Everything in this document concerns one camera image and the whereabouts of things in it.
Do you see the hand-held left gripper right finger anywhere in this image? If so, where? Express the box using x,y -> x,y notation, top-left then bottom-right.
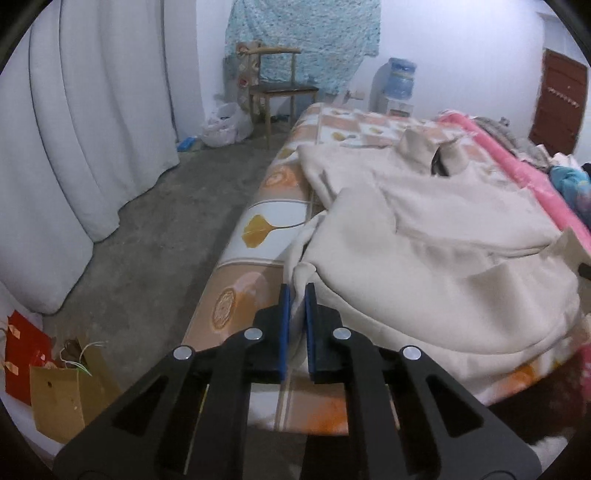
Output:
305,282 -> 542,480

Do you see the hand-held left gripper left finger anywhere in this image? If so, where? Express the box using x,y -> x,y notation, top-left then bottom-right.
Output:
53,282 -> 293,480

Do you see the cream zip jacket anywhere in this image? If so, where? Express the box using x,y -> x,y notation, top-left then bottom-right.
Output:
283,127 -> 591,393

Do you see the blue patterned quilt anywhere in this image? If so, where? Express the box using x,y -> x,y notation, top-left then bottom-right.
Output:
549,165 -> 591,208

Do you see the bed with patterned sheet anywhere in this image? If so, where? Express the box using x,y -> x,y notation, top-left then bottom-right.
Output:
180,102 -> 591,437

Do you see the pink blanket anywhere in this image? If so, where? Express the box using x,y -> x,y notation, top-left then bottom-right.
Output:
436,110 -> 591,241

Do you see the dark cloth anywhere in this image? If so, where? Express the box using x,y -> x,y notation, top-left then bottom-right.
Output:
462,364 -> 585,446

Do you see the grey fuzzy blanket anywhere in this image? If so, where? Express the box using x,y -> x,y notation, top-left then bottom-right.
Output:
475,116 -> 550,167

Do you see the brown door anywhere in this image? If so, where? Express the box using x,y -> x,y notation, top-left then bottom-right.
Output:
529,48 -> 589,158

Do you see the clear plastic bag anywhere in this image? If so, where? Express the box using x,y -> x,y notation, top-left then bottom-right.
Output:
203,102 -> 254,148

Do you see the wooden chair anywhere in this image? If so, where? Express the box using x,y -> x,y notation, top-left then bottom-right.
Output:
235,41 -> 320,148

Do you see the brown paper bag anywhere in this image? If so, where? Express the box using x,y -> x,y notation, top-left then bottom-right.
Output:
30,339 -> 121,444

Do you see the floral cloth on chair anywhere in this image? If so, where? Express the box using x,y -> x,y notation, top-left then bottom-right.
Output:
235,42 -> 263,116

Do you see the white water dispenser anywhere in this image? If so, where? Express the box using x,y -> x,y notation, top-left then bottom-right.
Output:
369,65 -> 414,118

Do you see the red gift bag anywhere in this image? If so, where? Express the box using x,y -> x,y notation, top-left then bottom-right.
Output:
4,310 -> 54,407

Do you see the blue water bottle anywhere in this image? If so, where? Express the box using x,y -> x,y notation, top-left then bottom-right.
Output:
385,58 -> 417,100

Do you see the white curtain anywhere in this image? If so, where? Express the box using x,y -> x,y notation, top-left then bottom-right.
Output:
0,0 -> 199,315

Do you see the teal patterned wall cloth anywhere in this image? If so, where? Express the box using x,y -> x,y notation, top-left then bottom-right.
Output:
225,0 -> 382,95

